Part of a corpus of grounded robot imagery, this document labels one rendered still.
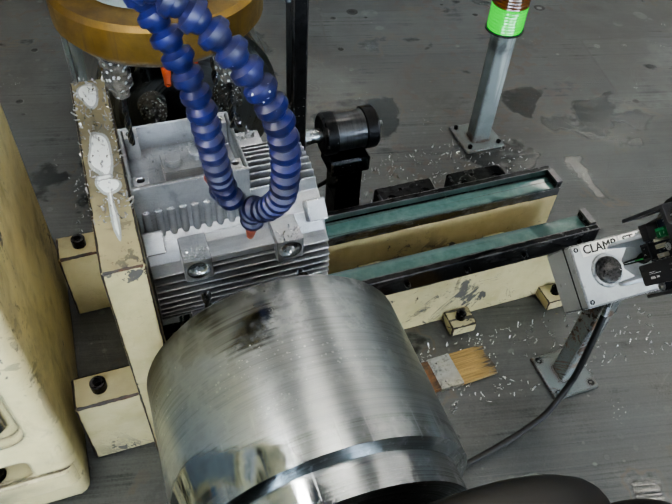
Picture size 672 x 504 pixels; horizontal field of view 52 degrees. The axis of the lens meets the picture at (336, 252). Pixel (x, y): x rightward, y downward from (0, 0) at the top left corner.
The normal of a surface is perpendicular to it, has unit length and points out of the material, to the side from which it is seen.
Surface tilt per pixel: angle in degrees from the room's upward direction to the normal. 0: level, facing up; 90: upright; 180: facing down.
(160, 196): 90
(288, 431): 13
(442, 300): 90
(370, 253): 90
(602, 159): 0
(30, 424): 90
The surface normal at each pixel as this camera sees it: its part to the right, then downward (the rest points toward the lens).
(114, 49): -0.22, 0.72
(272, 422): -0.22, -0.58
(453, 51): 0.05, -0.67
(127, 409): 0.33, 0.72
